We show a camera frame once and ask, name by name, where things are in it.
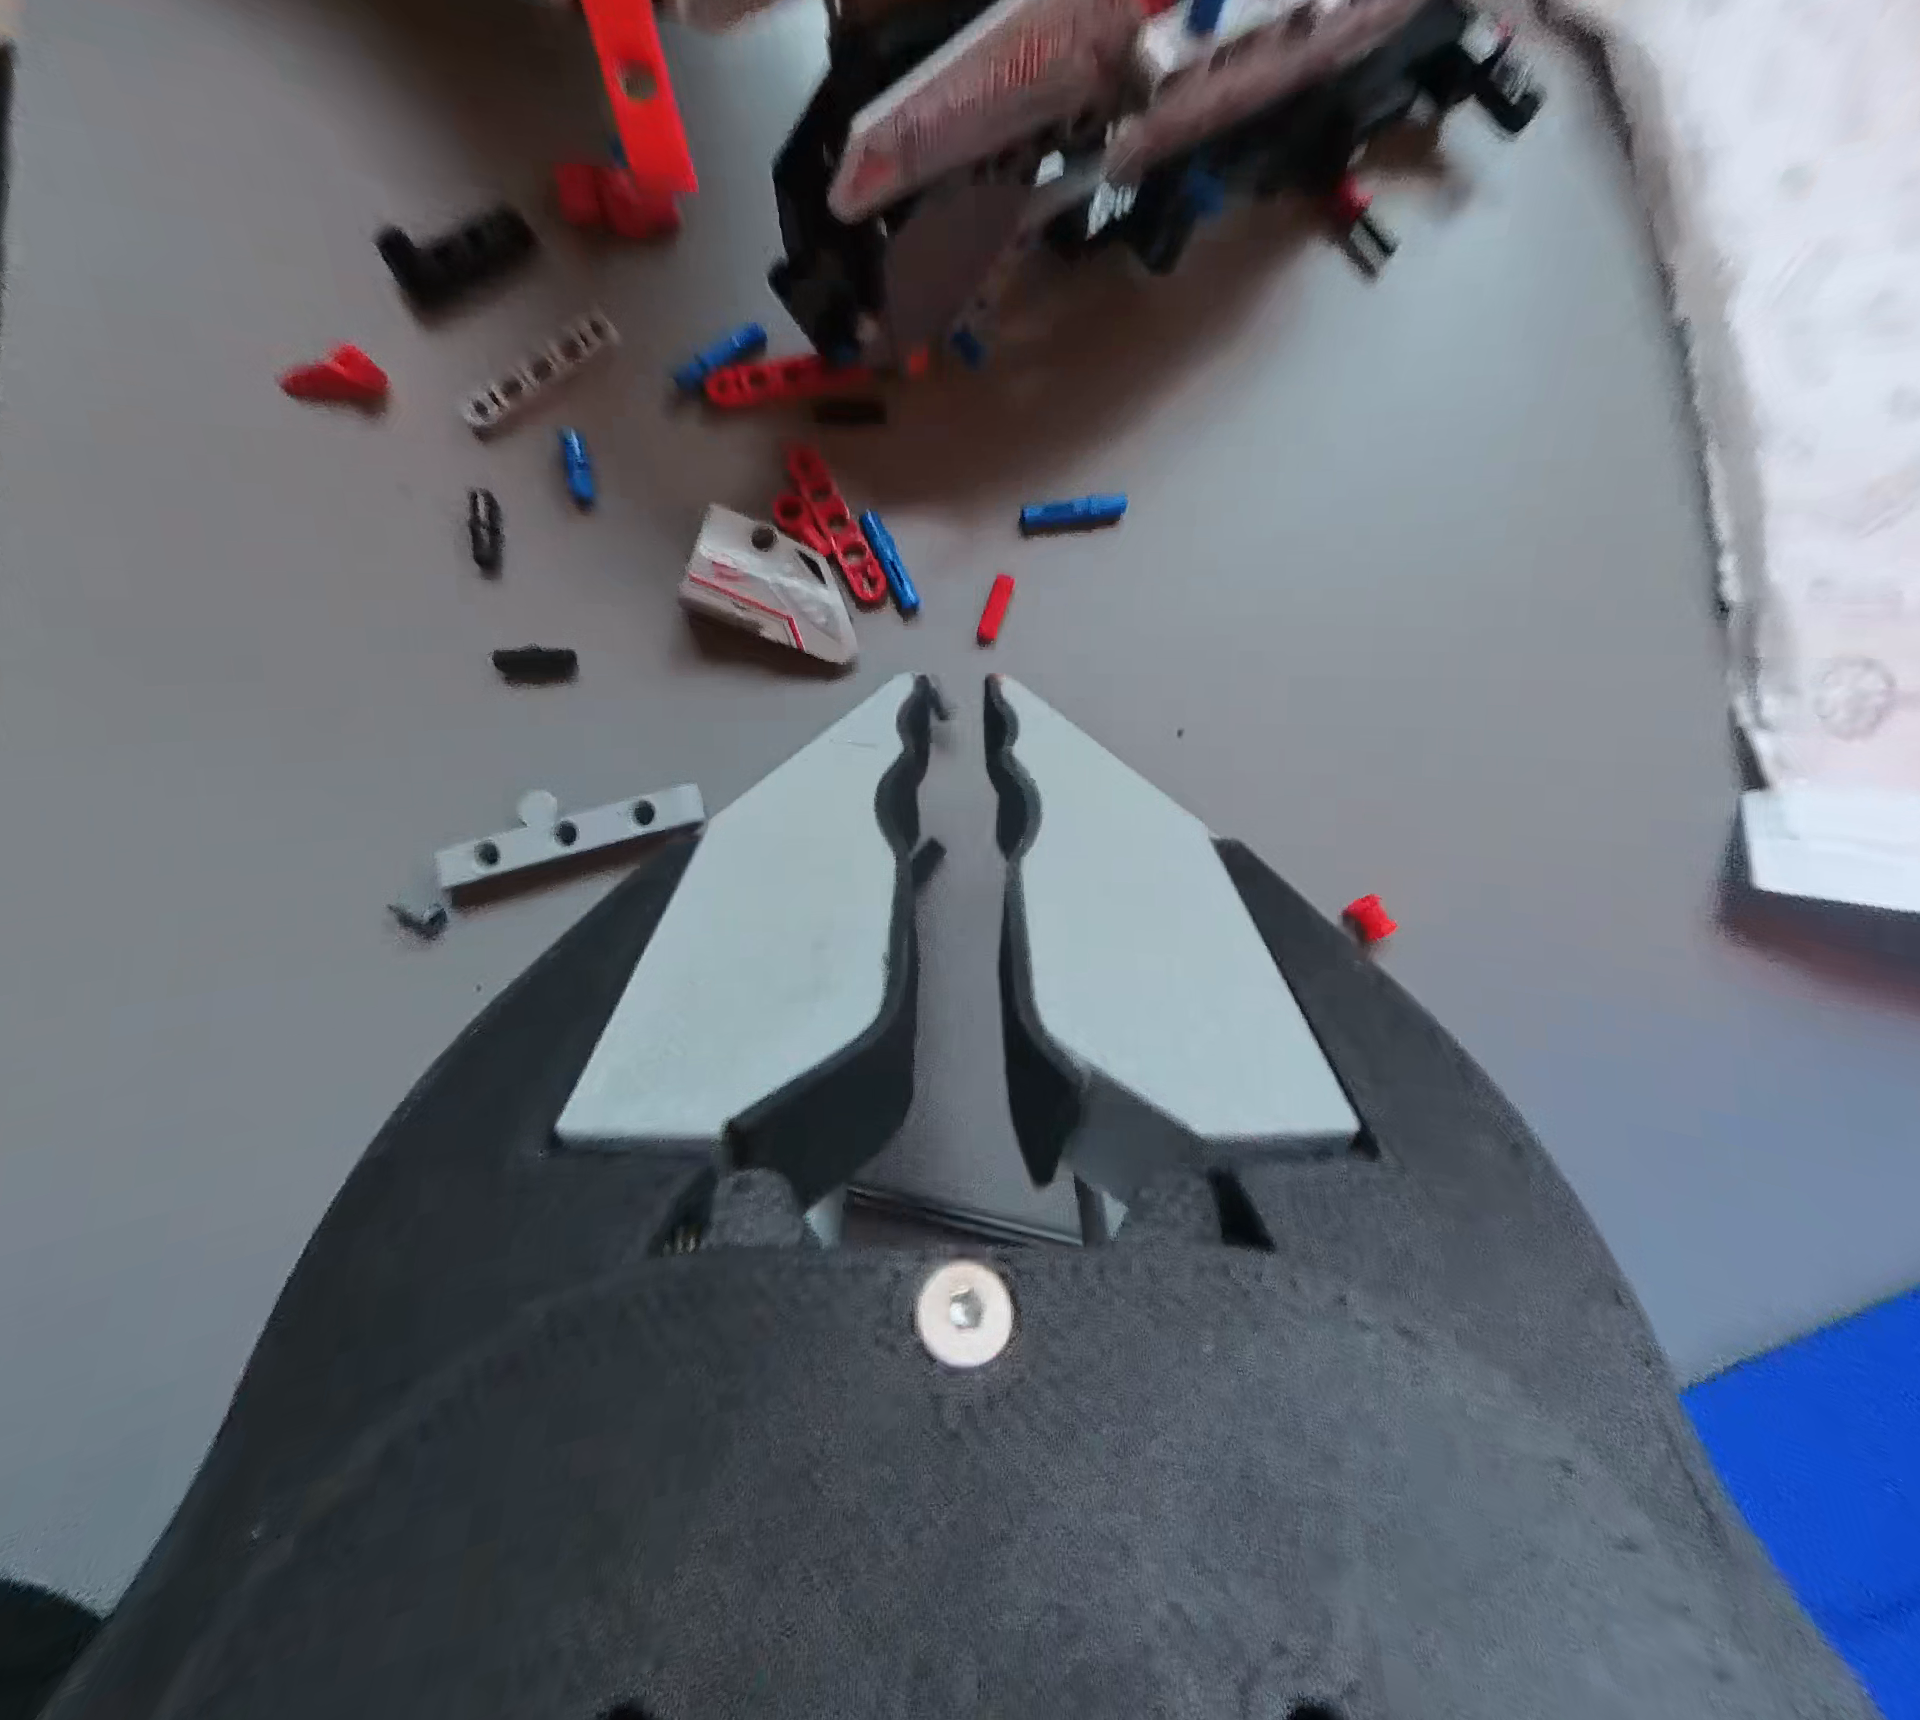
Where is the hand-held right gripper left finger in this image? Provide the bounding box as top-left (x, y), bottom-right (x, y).
top-left (552, 669), bottom-right (934, 1205)

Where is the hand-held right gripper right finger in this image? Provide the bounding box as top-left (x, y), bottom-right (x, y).
top-left (980, 669), bottom-right (1365, 1191)

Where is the grey red lego vehicle model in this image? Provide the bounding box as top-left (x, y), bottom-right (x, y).
top-left (689, 0), bottom-right (1590, 380)

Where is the grey lego beam with stud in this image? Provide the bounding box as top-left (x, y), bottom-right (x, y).
top-left (436, 781), bottom-right (707, 894)

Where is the black angled lego beam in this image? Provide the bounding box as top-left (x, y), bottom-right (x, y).
top-left (372, 203), bottom-right (542, 305)

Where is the white printed lego panel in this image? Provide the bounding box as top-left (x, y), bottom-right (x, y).
top-left (677, 506), bottom-right (860, 669)

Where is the red T-shaped lego beam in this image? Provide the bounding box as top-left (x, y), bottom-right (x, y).
top-left (774, 443), bottom-right (889, 607)

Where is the light grey thin lego beam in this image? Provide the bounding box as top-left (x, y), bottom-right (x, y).
top-left (457, 306), bottom-right (623, 432)

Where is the red thin lego beam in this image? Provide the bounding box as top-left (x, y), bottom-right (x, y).
top-left (703, 355), bottom-right (871, 408)

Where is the red lego tooth piece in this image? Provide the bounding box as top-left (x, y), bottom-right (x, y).
top-left (277, 344), bottom-right (391, 412)

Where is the red connector with blue pin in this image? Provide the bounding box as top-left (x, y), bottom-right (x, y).
top-left (552, 155), bottom-right (684, 242)

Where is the blue plastic bin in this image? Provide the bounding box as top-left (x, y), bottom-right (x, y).
top-left (1681, 1292), bottom-right (1920, 1720)

